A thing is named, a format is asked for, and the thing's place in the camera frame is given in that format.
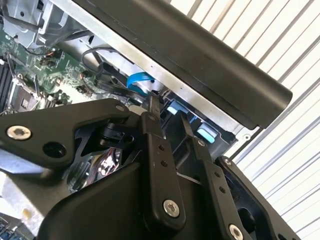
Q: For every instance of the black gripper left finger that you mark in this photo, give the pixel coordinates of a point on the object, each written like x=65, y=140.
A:
x=37, y=130

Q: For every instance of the hard disk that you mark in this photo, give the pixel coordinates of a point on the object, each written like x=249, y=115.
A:
x=206, y=135

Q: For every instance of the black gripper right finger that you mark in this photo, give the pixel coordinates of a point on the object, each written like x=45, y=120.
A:
x=240, y=200

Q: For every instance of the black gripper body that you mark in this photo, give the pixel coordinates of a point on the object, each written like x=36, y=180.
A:
x=100, y=212

